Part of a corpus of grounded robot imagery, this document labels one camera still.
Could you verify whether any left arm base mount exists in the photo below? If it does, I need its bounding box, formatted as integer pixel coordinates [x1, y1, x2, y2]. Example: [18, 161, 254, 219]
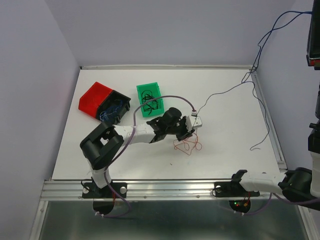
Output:
[81, 181, 128, 199]

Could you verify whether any aluminium front rail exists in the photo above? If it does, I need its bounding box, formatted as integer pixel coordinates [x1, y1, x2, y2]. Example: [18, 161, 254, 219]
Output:
[39, 177, 308, 201]

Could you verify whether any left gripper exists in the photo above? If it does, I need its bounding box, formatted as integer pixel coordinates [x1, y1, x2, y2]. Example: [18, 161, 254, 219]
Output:
[165, 115, 194, 141]

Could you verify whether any aluminium back rail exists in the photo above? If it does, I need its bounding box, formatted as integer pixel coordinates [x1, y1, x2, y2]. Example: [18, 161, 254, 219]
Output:
[80, 64, 252, 70]

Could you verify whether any red plastic bin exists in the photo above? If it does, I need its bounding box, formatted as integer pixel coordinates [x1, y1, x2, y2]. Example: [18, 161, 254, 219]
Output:
[78, 82, 113, 118]

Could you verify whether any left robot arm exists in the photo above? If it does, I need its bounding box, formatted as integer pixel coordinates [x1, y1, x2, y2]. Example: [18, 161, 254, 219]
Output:
[79, 107, 203, 197]

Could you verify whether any aluminium right rail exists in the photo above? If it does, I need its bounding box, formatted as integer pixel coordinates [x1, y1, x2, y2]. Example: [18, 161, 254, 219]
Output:
[250, 73, 288, 173]

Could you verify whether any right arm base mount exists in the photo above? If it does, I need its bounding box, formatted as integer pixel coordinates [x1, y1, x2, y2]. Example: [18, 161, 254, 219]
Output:
[211, 169, 260, 198]

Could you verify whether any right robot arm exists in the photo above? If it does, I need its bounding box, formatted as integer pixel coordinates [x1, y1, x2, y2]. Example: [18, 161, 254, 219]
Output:
[230, 0, 320, 210]

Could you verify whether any black plastic bin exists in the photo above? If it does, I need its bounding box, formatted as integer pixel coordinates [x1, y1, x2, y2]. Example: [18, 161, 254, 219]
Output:
[96, 90, 131, 125]

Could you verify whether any orange cable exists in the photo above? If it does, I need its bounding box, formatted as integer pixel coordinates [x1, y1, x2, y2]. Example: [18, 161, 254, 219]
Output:
[173, 133, 203, 156]

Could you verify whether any green plastic bin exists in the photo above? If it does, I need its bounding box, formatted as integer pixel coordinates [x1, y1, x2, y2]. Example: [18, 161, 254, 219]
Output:
[136, 82, 165, 118]

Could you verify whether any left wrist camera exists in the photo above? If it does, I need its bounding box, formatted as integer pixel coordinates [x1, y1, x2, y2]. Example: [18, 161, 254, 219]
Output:
[185, 115, 203, 132]

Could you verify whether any black cable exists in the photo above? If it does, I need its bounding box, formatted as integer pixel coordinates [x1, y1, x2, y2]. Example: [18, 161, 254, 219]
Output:
[140, 89, 161, 117]

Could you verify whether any aluminium rail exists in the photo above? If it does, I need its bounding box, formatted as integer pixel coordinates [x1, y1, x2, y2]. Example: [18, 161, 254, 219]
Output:
[39, 177, 308, 201]
[80, 64, 252, 70]
[250, 73, 288, 173]

